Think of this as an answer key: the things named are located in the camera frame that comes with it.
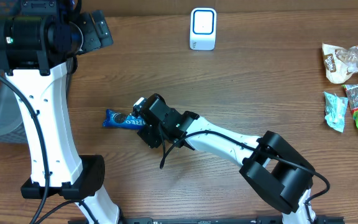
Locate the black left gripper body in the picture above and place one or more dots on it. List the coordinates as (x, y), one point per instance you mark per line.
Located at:
(94, 38)

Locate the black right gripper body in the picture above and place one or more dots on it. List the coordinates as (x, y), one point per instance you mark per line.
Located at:
(151, 134)

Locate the blue Oreo cookie pack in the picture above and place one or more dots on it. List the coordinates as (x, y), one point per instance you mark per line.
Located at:
(115, 119)

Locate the teal snack packet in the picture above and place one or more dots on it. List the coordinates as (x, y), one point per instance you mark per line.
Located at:
(335, 111)

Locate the beige paper pouch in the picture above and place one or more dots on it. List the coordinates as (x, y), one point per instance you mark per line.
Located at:
(340, 63)

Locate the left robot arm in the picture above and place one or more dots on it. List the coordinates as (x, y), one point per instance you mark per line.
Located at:
(38, 49)

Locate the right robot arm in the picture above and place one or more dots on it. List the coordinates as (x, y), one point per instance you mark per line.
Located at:
(277, 172)

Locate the white barcode scanner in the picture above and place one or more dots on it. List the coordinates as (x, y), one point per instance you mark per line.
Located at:
(203, 29)

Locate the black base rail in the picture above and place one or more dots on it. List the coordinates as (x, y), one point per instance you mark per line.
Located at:
(258, 220)

